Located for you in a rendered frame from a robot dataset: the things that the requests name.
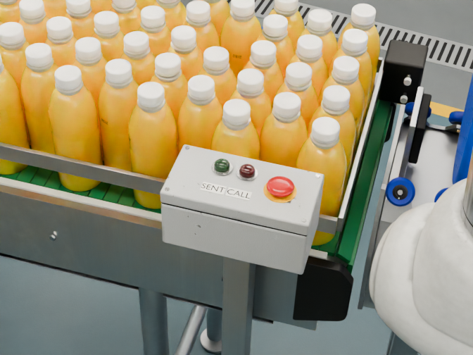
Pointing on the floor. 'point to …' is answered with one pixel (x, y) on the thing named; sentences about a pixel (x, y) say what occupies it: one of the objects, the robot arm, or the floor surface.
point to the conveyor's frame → (160, 264)
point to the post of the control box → (237, 306)
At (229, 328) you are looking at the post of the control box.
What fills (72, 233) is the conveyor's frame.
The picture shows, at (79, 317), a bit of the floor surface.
